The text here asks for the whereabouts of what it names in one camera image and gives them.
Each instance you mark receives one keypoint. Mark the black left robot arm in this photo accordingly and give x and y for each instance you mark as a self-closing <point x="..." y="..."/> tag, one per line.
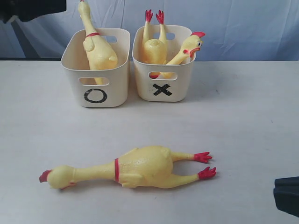
<point x="27" y="10"/>

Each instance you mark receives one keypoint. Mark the whole rubber chicken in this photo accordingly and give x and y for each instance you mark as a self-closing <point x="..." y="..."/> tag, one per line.
<point x="100" y="54"/>
<point x="150" y="166"/>

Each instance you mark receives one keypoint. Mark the headless yellow chicken body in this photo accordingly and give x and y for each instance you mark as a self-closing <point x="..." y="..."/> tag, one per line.
<point x="154" y="51"/>

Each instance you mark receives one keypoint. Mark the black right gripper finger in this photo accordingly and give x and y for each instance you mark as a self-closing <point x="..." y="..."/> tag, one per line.
<point x="287" y="199"/>
<point x="288" y="181"/>

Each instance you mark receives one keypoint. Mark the broken chicken head and neck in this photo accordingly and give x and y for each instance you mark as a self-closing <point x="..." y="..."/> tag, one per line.
<point x="189" y="47"/>

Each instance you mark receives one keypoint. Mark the whole rubber chicken front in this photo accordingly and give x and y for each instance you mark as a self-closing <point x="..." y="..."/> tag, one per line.
<point x="150" y="166"/>

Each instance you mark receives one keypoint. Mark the cream bin marked X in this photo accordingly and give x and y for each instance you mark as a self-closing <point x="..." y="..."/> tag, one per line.
<point x="163" y="90"/>

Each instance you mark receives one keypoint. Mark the blue-grey backdrop curtain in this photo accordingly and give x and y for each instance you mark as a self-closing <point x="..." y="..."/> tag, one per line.
<point x="236" y="30"/>

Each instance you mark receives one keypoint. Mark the cream bin marked O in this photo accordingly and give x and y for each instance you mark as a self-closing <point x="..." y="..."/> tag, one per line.
<point x="98" y="88"/>

